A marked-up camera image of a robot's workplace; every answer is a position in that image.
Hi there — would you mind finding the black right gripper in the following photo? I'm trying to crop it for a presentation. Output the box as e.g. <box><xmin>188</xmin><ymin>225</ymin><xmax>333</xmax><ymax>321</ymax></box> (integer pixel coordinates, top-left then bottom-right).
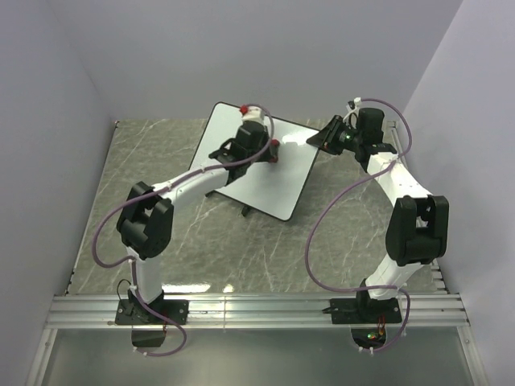
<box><xmin>307</xmin><ymin>115</ymin><xmax>363</xmax><ymax>155</ymax></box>

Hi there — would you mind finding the red whiteboard eraser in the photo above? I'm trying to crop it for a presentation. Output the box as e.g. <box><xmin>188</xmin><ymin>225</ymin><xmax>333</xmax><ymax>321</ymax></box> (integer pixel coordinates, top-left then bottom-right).
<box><xmin>268</xmin><ymin>138</ymin><xmax>281</xmax><ymax>163</ymax></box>

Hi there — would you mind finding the white whiteboard with black frame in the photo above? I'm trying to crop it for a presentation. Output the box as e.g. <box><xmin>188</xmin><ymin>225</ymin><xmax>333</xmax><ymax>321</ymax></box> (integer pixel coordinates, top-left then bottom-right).
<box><xmin>190</xmin><ymin>102</ymin><xmax>318</xmax><ymax>221</ymax></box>

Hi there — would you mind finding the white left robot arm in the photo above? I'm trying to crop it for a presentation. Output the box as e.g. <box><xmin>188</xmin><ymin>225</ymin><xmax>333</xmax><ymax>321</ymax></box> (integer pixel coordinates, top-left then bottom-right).
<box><xmin>117</xmin><ymin>121</ymin><xmax>279</xmax><ymax>323</ymax></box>

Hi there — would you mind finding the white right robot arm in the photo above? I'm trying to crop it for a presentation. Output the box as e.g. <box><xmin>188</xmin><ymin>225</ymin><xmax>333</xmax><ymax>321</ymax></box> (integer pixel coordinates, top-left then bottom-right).
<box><xmin>307</xmin><ymin>108</ymin><xmax>449</xmax><ymax>322</ymax></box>

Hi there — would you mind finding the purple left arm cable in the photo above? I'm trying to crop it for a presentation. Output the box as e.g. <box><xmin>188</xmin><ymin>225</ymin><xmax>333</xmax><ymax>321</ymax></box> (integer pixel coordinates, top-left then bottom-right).
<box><xmin>91</xmin><ymin>105</ymin><xmax>275</xmax><ymax>358</ymax></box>

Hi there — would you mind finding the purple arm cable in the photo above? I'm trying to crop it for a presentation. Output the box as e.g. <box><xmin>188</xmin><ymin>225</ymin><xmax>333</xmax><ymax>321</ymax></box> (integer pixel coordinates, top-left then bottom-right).
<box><xmin>91</xmin><ymin>105</ymin><xmax>275</xmax><ymax>358</ymax></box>
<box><xmin>305</xmin><ymin>96</ymin><xmax>413</xmax><ymax>355</ymax></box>

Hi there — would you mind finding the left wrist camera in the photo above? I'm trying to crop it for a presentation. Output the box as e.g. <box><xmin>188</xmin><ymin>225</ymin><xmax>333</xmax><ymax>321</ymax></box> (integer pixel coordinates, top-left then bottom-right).
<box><xmin>239</xmin><ymin>105</ymin><xmax>265</xmax><ymax>125</ymax></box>

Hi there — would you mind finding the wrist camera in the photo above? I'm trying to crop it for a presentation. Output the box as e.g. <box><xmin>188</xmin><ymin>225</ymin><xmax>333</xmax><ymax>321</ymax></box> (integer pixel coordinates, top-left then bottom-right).
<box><xmin>239</xmin><ymin>105</ymin><xmax>265</xmax><ymax>125</ymax></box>
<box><xmin>344</xmin><ymin>97</ymin><xmax>362</xmax><ymax>120</ymax></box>

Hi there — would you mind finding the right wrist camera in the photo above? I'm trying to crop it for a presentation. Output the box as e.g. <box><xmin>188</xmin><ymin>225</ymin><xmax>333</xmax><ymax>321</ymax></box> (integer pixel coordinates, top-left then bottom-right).
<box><xmin>344</xmin><ymin>97</ymin><xmax>362</xmax><ymax>120</ymax></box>

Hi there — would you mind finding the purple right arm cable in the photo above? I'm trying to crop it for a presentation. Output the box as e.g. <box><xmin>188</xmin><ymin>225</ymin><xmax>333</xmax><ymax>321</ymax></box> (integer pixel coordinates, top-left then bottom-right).
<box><xmin>305</xmin><ymin>96</ymin><xmax>413</xmax><ymax>355</ymax></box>

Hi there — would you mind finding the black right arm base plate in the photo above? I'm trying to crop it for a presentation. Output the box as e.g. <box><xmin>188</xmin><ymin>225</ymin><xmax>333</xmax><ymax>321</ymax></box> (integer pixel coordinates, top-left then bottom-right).
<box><xmin>322</xmin><ymin>298</ymin><xmax>402</xmax><ymax>325</ymax></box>

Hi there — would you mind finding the aluminium side rail right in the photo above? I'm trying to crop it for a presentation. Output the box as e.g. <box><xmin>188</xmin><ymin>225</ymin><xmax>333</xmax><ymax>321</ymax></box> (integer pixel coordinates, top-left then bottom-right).
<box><xmin>381</xmin><ymin>118</ymin><xmax>471</xmax><ymax>326</ymax></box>

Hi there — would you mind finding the aluminium mounting rail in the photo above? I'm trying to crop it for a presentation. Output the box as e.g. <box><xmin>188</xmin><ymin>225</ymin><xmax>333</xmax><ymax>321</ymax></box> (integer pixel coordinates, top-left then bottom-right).
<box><xmin>44</xmin><ymin>293</ymin><xmax>470</xmax><ymax>331</ymax></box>

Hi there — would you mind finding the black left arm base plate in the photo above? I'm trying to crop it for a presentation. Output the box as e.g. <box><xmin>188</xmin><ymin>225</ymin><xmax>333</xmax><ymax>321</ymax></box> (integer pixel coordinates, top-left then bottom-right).
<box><xmin>114</xmin><ymin>298</ymin><xmax>189</xmax><ymax>326</ymax></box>

